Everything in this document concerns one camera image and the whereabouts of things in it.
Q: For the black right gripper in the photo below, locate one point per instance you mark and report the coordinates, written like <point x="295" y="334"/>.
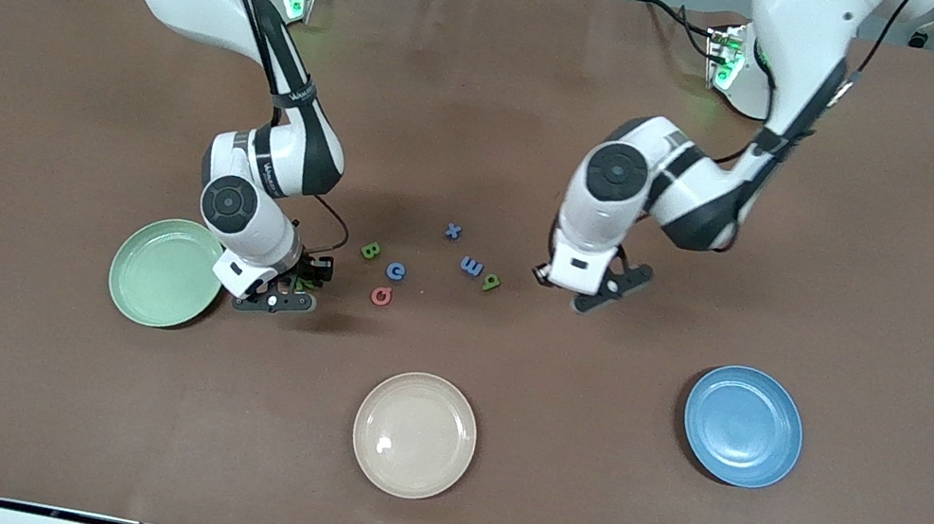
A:
<point x="306" y="270"/>

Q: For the green foam capital N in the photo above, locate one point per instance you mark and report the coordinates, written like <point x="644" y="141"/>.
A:
<point x="306" y="281"/>

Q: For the pink foam letter Q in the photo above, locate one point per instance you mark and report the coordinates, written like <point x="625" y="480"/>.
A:
<point x="374" y="298"/>

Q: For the green foam capital B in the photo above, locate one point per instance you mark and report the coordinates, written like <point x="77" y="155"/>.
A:
<point x="370" y="251"/>

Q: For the blue foam letter C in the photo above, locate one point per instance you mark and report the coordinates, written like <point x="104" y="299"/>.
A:
<point x="391" y="268"/>

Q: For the green foam letter d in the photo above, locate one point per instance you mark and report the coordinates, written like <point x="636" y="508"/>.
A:
<point x="487" y="279"/>

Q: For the blue foam letter m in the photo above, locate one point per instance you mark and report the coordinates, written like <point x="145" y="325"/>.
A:
<point x="472" y="267"/>

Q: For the blue foam letter x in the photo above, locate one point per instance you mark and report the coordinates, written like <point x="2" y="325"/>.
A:
<point x="453" y="232"/>

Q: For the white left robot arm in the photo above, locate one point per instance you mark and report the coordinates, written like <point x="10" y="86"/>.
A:
<point x="805" y="34"/>

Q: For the green plastic plate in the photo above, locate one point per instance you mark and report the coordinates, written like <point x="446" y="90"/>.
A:
<point x="162" y="276"/>

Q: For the blue plastic plate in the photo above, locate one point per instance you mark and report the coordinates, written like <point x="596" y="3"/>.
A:
<point x="743" y="426"/>

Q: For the beige plastic plate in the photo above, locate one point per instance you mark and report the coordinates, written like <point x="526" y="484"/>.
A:
<point x="414" y="435"/>

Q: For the brown table cover cloth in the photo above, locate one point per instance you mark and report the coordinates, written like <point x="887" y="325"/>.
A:
<point x="17" y="413"/>

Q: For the black floor caster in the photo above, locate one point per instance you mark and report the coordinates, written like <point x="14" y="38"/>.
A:
<point x="919" y="39"/>

